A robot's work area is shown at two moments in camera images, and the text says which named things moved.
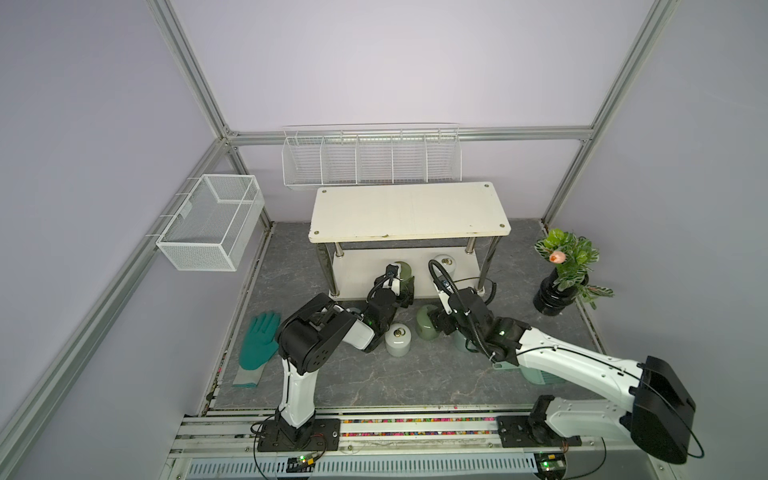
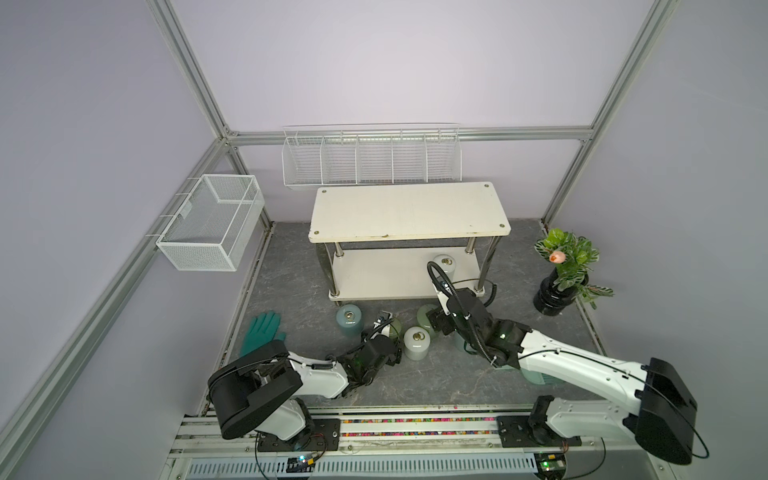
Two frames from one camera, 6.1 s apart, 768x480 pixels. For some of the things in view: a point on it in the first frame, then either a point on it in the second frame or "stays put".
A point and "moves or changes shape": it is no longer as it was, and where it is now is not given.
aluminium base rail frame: [609, 447] stays put
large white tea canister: [398, 339] moves or changes shape
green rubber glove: [259, 345] stays put
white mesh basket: [213, 223] stays put
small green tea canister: [405, 271] to [395, 328]
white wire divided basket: [379, 153] stays put
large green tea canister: [425, 327] stays put
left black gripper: [407, 298] to [395, 358]
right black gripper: [439, 319] stays put
